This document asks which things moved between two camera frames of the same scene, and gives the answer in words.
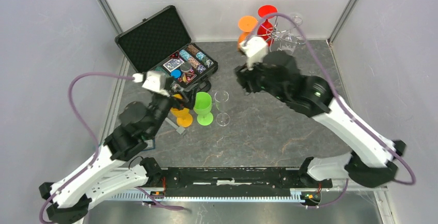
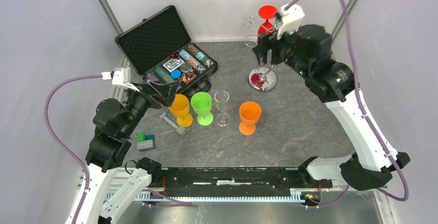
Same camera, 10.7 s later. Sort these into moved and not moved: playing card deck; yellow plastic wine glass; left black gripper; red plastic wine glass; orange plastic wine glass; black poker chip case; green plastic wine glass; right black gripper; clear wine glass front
Moved: right black gripper; left black gripper; orange plastic wine glass
Not moved: red plastic wine glass; green plastic wine glass; black poker chip case; yellow plastic wine glass; playing card deck; clear wine glass front
